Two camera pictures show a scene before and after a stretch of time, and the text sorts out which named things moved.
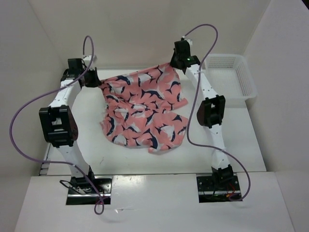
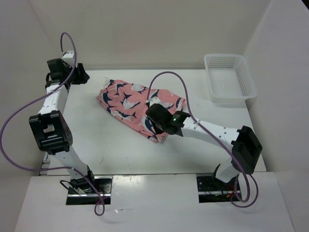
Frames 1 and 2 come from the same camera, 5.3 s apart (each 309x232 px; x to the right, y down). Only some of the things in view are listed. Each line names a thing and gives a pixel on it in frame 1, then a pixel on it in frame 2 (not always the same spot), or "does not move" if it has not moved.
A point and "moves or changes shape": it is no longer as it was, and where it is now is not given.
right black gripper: x=173 y=63 -> x=157 y=129
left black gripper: x=96 y=82 -> x=83 y=77
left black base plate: x=80 y=193 does not move
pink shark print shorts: x=138 y=109 moves or changes shape
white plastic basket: x=230 y=76 does not move
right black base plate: x=217 y=188 does not move
